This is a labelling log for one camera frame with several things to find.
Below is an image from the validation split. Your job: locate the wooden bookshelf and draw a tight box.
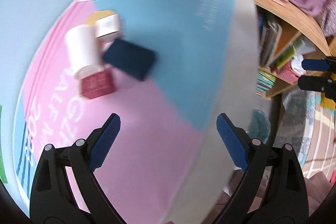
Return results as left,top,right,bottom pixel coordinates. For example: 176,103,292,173
79,0,332,101

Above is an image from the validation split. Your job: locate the white paper cup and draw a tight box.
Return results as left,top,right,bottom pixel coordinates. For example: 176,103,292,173
65,24,103,80

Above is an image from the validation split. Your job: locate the pink and blue desk mat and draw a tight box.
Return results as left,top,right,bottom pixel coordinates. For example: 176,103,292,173
12,0,259,224

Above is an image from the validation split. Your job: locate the dark red small box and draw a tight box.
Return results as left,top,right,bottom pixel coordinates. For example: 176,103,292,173
79,69,116,100

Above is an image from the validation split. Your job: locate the dark blue rectangular case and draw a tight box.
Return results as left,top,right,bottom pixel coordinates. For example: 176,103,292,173
102,38,157,81

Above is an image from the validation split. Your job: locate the yellow round coaster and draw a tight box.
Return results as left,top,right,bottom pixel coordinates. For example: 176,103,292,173
85,10,115,26

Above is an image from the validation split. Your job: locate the small white box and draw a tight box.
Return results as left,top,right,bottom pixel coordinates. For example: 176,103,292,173
95,14,122,42

